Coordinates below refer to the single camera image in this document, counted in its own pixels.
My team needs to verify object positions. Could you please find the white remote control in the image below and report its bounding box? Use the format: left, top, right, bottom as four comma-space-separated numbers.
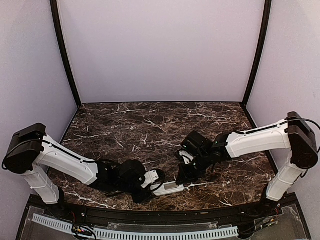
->
152, 181, 185, 197

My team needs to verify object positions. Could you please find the white slotted cable duct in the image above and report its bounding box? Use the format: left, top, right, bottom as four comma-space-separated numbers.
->
32, 213, 239, 240

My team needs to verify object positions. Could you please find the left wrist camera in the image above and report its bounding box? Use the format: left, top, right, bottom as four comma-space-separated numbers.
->
141, 169, 165, 189

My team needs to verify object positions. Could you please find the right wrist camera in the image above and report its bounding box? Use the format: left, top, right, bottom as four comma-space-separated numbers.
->
175, 149, 194, 165

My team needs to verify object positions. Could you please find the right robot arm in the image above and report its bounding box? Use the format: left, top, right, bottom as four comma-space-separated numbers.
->
176, 111, 320, 217

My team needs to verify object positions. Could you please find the left black frame post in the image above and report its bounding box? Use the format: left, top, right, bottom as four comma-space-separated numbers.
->
49, 0, 82, 108

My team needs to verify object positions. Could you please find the grey battery cover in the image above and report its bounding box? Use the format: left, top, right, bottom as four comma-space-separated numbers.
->
163, 182, 179, 190

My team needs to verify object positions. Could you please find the black frame post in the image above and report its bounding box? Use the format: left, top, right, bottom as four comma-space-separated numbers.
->
49, 0, 82, 108
241, 0, 272, 108

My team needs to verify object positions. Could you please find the black front rail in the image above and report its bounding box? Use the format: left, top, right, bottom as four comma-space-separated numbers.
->
24, 192, 301, 228

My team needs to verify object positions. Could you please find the right black frame post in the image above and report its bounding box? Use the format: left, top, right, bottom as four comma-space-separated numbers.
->
241, 0, 272, 108

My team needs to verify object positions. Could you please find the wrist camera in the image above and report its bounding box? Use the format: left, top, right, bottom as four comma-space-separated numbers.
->
141, 169, 165, 189
175, 149, 194, 165

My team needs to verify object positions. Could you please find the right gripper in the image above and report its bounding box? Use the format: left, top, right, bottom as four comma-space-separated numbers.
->
175, 151, 212, 185

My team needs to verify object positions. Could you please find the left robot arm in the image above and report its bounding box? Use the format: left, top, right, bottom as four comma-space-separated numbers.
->
2, 123, 160, 218

